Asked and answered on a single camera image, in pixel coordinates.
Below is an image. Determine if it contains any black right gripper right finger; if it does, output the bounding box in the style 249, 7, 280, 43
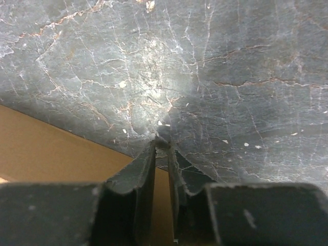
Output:
167, 147, 327, 245

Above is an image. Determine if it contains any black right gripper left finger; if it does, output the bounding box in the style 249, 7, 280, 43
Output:
1, 141, 156, 245

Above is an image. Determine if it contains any brown cardboard box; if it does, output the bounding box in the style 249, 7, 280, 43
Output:
1, 107, 173, 245

